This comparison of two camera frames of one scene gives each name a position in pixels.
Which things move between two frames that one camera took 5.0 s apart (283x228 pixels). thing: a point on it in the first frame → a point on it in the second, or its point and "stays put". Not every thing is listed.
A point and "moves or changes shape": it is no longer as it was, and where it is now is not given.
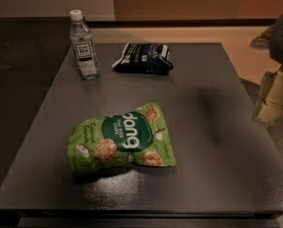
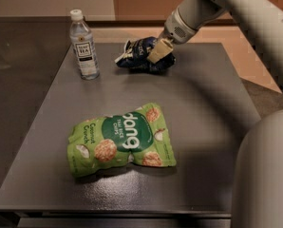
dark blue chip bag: (145, 58) moves or changes shape
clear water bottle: (84, 47) stays put
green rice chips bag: (106, 142) stays put
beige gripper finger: (279, 96) → (176, 29)
